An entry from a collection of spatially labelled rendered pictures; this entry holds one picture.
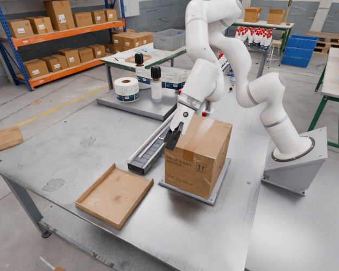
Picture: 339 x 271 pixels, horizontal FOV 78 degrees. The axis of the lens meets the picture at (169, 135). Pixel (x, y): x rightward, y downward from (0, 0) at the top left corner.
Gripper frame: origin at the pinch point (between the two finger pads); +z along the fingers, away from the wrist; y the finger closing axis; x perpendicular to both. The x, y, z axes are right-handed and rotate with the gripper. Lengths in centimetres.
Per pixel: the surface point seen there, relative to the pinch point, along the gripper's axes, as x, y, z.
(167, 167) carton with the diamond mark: -8.8, 22.5, 15.7
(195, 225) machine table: -28.4, 6.8, 30.4
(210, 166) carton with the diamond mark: -22.2, 8.1, 3.5
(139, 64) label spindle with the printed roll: 33, 133, -32
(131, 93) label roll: 27, 106, -5
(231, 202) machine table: -44, 16, 17
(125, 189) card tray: 4.7, 27.7, 37.2
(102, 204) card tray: 12, 20, 45
